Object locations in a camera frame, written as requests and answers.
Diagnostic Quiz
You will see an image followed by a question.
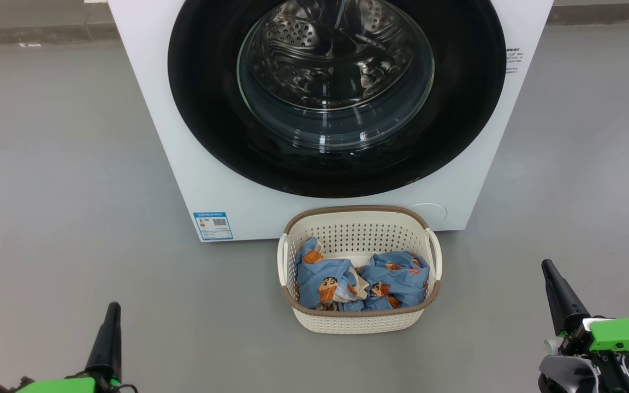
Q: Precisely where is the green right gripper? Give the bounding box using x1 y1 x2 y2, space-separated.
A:
542 259 629 378

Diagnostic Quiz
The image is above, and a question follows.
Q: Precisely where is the round white filter cover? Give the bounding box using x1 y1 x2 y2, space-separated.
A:
406 203 449 223

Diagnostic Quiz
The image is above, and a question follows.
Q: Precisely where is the cream perforated laundry basket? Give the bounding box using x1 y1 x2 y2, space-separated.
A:
277 205 443 334

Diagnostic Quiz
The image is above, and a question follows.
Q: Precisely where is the stainless steel washing machine drum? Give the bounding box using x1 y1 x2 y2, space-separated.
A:
241 0 432 118

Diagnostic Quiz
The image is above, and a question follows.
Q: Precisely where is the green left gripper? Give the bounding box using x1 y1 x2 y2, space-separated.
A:
0 302 138 393

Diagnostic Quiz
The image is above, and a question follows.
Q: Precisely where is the blue energy label sticker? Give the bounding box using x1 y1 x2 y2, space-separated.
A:
193 212 234 241

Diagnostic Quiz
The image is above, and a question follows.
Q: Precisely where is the black glass washer door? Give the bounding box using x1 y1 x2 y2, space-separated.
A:
167 0 507 199

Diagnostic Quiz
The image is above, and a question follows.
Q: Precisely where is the blue cartoon garment cream lining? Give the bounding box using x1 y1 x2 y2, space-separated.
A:
295 237 371 312

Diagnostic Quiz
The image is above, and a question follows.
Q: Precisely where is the white front-load washing machine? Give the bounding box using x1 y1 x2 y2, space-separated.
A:
107 0 554 242

